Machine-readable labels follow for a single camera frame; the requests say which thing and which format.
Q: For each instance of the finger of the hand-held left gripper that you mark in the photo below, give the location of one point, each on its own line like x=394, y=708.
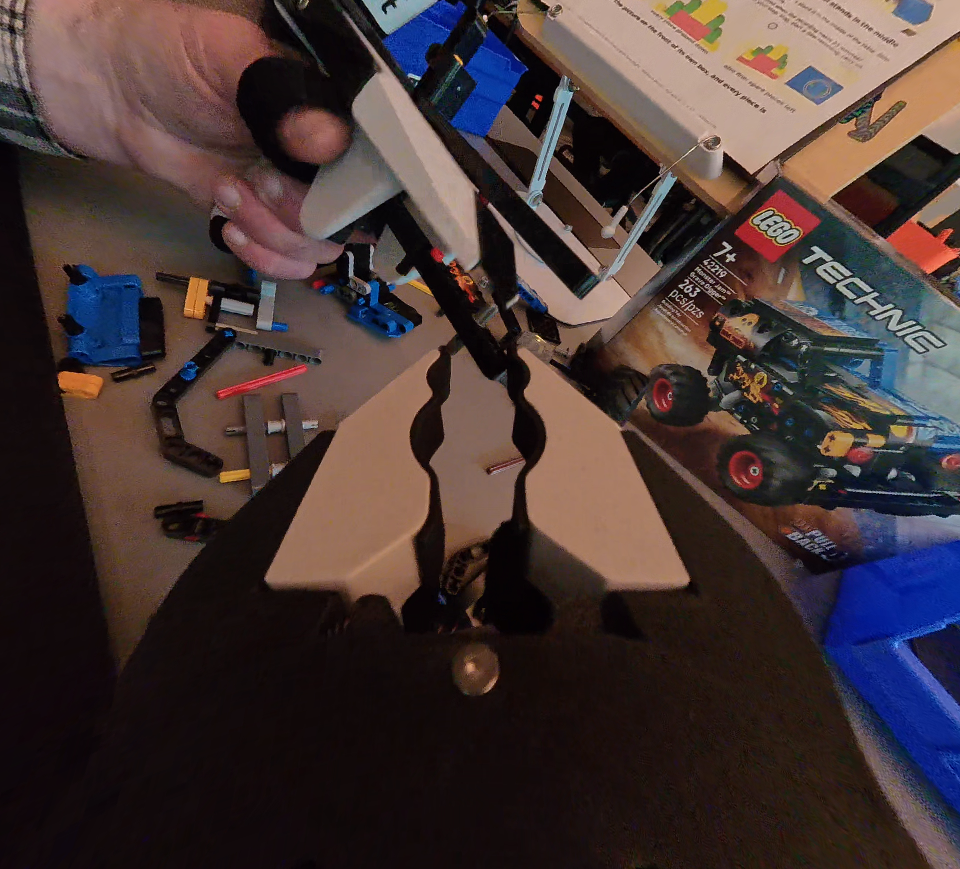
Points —
x=413, y=157

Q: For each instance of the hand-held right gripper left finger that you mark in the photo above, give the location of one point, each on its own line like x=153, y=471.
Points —
x=353, y=517

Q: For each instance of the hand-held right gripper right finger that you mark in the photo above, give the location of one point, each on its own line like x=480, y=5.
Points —
x=608, y=517

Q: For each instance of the red toy axle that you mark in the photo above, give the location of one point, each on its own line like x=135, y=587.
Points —
x=261, y=382

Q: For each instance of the black toy truck chassis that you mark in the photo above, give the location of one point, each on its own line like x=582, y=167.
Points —
x=483, y=329

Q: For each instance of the light grey desk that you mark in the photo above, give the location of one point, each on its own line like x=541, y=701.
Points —
x=120, y=434

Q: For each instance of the person's left hand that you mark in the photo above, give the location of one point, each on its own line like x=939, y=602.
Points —
x=150, y=74

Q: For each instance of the blue plastic storage bin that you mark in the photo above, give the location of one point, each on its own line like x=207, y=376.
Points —
x=480, y=74

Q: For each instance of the small grey toy axle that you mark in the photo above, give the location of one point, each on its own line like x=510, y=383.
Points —
x=506, y=466

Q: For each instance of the long grey toy plate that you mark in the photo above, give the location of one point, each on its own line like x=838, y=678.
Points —
x=282, y=349

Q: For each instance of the black angled toy beam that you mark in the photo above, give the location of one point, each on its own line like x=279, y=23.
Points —
x=173, y=412

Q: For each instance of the monster truck toy set box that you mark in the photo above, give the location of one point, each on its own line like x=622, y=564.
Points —
x=810, y=374

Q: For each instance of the yellow black toy assembly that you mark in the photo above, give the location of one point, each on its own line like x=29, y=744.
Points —
x=210, y=299

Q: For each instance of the small orange toy piece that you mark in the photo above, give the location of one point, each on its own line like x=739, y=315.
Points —
x=81, y=385

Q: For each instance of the black studded mat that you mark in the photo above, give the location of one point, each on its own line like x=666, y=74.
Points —
x=45, y=509

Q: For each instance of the blue toy panel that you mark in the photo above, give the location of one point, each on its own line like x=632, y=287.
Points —
x=105, y=314

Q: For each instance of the printed instruction sheet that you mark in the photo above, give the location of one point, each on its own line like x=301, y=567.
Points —
x=750, y=14

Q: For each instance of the blue plastic tray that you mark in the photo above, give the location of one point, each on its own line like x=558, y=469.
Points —
x=900, y=659

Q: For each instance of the blue toy bracket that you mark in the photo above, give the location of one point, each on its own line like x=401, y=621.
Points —
x=378, y=311

